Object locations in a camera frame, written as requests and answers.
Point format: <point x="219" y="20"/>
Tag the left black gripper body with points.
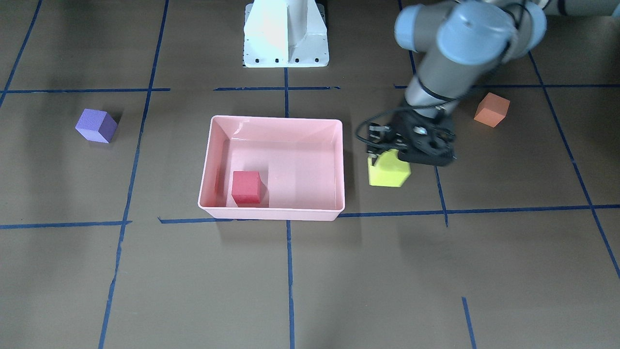
<point x="400" y="126"/>

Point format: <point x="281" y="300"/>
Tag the pink plastic bin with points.
<point x="299" y="161"/>

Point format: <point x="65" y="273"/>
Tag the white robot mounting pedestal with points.
<point x="285" y="34"/>

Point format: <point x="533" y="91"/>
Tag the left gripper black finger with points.
<point x="375" y="150"/>

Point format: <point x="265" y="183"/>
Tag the purple foam block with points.
<point x="96" y="126"/>

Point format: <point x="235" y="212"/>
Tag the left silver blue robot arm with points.
<point x="461" y="40"/>

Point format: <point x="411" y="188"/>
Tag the red foam block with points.
<point x="246" y="187"/>

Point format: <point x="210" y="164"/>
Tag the yellow foam block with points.
<point x="389" y="170"/>

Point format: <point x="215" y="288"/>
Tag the orange foam block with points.
<point x="492" y="110"/>

